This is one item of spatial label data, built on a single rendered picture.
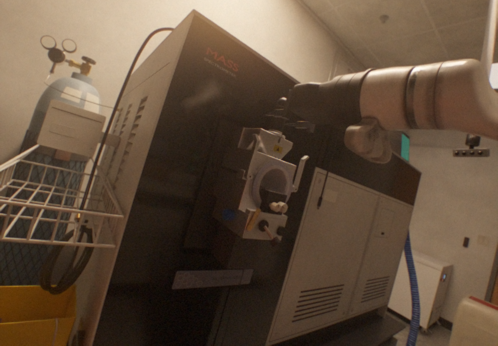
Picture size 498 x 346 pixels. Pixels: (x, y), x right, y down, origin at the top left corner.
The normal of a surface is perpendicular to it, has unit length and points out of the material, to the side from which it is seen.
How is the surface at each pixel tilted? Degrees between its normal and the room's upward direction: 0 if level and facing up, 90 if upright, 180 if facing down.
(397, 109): 134
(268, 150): 90
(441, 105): 129
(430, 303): 90
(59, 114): 90
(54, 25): 90
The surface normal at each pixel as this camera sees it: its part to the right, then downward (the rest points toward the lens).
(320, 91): -0.86, -0.28
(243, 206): 0.58, 0.12
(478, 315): -0.73, -0.36
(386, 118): -0.57, 0.69
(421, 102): -0.79, 0.31
